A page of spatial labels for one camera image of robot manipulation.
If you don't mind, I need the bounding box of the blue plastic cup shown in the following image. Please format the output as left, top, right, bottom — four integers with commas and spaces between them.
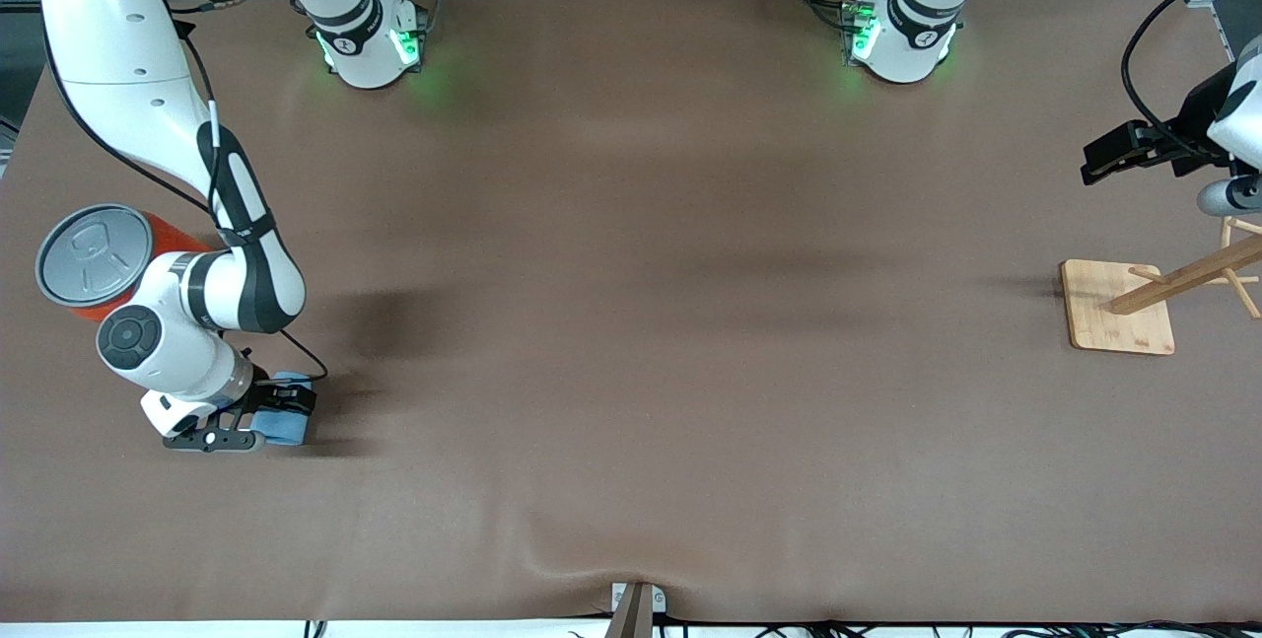
246, 372, 315, 448

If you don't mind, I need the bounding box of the wooden cup rack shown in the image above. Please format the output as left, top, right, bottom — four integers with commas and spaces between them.
1060, 214, 1262, 356

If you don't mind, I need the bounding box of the orange can with grey lid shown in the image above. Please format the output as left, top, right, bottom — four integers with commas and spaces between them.
35, 203, 224, 323

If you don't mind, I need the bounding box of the brown table mat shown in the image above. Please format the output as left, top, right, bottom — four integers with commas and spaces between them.
0, 0, 1262, 624

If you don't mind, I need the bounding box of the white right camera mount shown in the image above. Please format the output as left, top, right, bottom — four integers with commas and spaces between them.
141, 387, 247, 434

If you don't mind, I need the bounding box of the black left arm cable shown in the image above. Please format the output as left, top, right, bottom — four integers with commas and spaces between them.
1122, 0, 1262, 164

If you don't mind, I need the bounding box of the brown post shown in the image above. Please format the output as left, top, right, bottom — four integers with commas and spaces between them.
603, 583, 656, 638

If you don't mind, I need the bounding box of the grey metal bracket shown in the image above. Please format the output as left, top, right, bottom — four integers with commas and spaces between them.
610, 582, 667, 615

